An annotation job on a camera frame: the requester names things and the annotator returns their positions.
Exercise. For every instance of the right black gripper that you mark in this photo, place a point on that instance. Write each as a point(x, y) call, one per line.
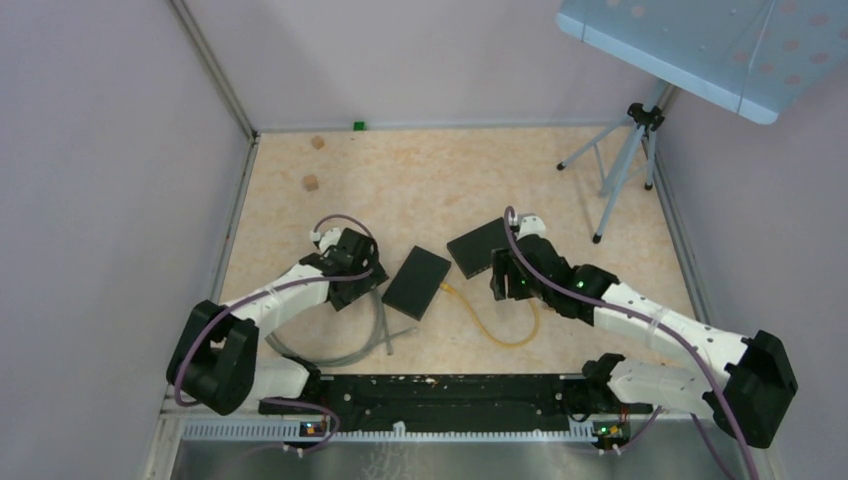
point(504, 265)

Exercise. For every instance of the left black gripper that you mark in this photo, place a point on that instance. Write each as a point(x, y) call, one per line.
point(366, 284)

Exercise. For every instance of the black network switch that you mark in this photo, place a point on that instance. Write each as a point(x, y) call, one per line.
point(472, 251)
point(416, 283)

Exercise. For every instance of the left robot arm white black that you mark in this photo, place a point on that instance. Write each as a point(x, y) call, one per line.
point(215, 361)

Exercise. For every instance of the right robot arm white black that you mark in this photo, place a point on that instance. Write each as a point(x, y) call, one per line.
point(746, 384)

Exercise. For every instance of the wooden cube near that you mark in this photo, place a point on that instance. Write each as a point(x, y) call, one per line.
point(310, 183)

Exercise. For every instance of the wooden cube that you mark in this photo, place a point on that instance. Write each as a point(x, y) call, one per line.
point(317, 142)
point(310, 183)

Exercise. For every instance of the wooden cube far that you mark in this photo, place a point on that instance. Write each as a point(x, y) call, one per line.
point(317, 142)

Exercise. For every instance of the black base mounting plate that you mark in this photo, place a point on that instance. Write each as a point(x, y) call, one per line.
point(477, 403)

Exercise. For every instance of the grey tripod stand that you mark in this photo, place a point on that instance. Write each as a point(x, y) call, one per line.
point(637, 153)

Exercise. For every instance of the light blue perforated board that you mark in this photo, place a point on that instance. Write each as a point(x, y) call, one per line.
point(753, 58)

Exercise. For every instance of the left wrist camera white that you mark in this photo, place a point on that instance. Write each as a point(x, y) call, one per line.
point(324, 240)

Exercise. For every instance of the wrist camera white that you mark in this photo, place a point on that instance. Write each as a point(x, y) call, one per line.
point(324, 240)
point(529, 225)

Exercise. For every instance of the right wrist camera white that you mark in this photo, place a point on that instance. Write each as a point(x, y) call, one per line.
point(529, 225)

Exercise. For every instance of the white slotted cable duct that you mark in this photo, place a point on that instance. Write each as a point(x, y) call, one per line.
point(294, 431)

